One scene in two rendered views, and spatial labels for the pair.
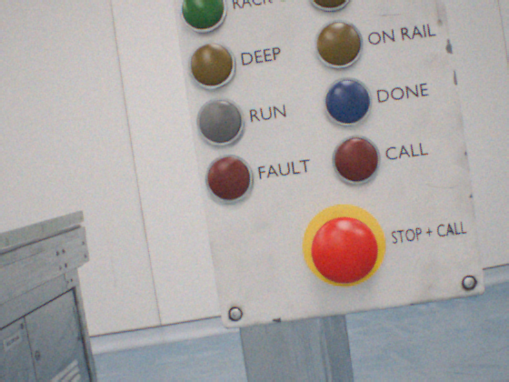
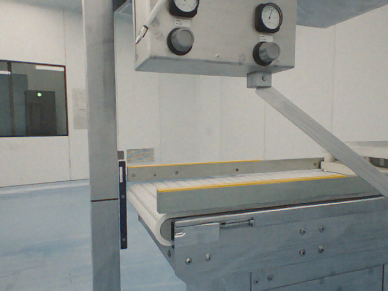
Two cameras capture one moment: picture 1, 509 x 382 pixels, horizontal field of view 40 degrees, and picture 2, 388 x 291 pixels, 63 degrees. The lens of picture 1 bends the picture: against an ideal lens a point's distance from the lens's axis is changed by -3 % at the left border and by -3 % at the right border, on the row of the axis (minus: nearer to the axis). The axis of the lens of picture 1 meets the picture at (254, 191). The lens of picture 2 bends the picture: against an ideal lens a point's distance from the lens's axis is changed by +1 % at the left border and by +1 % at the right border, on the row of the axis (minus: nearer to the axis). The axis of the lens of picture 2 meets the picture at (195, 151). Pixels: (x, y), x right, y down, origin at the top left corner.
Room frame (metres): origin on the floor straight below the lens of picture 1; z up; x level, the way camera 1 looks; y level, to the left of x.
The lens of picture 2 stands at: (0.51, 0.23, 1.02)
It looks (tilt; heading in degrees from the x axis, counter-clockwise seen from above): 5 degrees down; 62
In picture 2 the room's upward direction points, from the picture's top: straight up
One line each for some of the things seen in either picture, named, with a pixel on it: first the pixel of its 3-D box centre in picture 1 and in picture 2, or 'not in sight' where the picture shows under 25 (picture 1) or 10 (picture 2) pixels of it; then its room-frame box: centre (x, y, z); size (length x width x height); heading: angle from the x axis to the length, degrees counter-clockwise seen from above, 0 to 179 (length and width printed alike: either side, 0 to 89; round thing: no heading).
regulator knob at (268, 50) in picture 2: not in sight; (268, 48); (0.80, 0.58, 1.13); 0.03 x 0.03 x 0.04; 83
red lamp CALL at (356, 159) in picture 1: (356, 159); not in sight; (0.44, -0.06, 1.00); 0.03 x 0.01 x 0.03; 83
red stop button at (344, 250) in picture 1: (344, 246); not in sight; (0.44, -0.05, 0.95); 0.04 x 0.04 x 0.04; 83
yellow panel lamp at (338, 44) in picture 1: (338, 44); not in sight; (0.44, -0.06, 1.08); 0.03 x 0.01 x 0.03; 83
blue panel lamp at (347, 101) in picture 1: (347, 101); not in sight; (0.44, -0.06, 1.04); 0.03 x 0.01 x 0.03; 83
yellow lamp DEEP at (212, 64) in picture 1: (211, 64); not in sight; (0.45, 0.01, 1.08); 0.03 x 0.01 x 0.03; 83
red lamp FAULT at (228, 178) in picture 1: (228, 178); not in sight; (0.45, 0.01, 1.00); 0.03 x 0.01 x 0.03; 83
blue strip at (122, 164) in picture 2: not in sight; (123, 205); (0.69, 0.92, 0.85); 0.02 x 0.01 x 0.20; 173
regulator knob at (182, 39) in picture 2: not in sight; (182, 34); (0.68, 0.59, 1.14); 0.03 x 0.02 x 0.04; 173
